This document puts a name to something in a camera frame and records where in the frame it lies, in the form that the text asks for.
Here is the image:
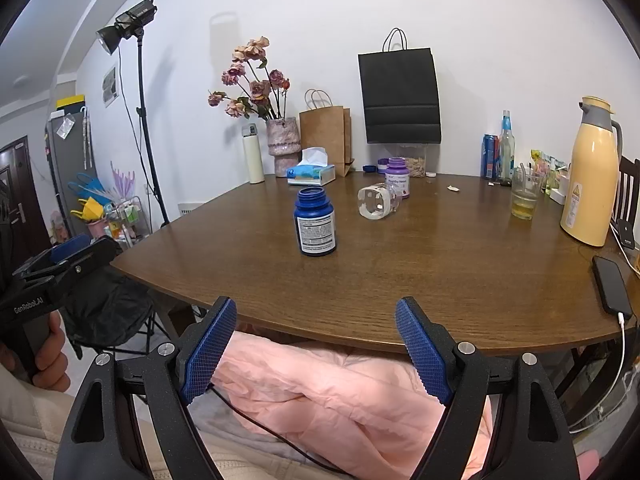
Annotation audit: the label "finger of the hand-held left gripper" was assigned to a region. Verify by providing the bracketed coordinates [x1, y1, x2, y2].
[20, 235, 97, 272]
[12, 236, 119, 292]

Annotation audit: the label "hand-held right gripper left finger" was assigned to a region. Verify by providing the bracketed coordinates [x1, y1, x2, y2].
[52, 296, 238, 480]

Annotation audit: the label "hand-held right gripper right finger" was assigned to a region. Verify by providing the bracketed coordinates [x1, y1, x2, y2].
[394, 296, 583, 480]

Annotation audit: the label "person's left forearm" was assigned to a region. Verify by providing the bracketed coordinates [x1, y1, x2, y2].
[0, 360, 98, 480]

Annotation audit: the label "person's left hand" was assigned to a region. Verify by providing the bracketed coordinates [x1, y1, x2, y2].
[30, 312, 72, 392]

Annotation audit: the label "cluttered storage cart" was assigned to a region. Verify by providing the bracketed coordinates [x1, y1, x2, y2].
[69, 161, 154, 249]

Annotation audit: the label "black bag on stool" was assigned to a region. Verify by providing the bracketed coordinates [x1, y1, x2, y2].
[61, 269, 157, 358]

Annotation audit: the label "dark brown door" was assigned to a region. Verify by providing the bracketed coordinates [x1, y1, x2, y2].
[0, 136, 39, 247]

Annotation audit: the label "grey refrigerator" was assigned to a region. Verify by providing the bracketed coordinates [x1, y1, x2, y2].
[45, 105, 99, 242]

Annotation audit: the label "blue pill bottle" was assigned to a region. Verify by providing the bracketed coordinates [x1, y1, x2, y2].
[293, 186, 339, 259]

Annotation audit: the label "purple pill bottle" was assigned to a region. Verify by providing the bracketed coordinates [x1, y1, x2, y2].
[385, 157, 412, 200]

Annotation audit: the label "glass with yellow liquid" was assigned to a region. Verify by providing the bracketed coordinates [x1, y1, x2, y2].
[510, 162, 544, 220]

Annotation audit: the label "clear jar of nuts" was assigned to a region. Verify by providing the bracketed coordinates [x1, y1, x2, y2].
[400, 143, 428, 179]

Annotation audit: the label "white thermos bottle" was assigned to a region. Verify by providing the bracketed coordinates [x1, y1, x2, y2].
[242, 123, 266, 184]

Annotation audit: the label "black smartphone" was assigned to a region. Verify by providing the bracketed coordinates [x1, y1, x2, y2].
[592, 255, 634, 317]

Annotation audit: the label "blue tissue box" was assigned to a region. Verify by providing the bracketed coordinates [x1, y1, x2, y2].
[286, 147, 337, 187]

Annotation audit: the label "blue drink can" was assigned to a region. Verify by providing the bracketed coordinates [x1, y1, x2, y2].
[481, 133, 502, 179]

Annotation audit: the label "clear glass bottle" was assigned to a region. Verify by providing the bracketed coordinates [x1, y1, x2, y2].
[499, 110, 516, 184]

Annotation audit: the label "pink speckled vase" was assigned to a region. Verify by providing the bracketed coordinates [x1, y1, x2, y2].
[265, 116, 302, 172]

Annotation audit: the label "colourful snack packets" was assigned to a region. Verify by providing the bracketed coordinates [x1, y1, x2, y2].
[530, 149, 569, 196]

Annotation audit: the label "studio light on stand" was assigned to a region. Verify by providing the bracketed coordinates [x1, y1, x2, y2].
[96, 0, 171, 229]

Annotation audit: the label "small black device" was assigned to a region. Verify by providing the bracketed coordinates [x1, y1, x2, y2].
[616, 218, 637, 250]

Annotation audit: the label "dried rose bouquet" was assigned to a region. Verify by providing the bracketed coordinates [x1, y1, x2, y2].
[207, 36, 291, 122]

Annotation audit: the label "yellow thermos jug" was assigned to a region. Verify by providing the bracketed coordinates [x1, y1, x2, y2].
[560, 95, 625, 248]

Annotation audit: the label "brown paper bag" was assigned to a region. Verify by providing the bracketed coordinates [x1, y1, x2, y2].
[299, 89, 356, 178]

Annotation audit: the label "black paper bag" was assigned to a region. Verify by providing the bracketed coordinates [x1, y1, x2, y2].
[357, 27, 443, 145]

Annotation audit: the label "dark wooden chair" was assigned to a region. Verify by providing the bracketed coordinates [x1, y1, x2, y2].
[612, 155, 640, 233]

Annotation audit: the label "thin black cable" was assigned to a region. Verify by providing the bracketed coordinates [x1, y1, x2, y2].
[206, 384, 352, 477]

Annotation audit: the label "wall picture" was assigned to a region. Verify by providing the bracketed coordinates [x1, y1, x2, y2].
[101, 65, 121, 107]

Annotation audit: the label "white charging cable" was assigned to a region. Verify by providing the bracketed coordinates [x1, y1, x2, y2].
[565, 310, 633, 432]

